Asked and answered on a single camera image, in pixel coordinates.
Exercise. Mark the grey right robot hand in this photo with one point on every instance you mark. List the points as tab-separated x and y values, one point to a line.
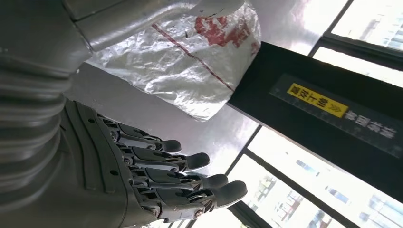
104	176

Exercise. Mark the black inbound scanner machine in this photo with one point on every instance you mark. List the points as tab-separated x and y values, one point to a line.
283	126

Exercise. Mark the yellow and black label strip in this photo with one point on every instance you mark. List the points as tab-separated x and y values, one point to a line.
318	100

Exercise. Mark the dark window frame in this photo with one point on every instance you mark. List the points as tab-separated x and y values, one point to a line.
283	177

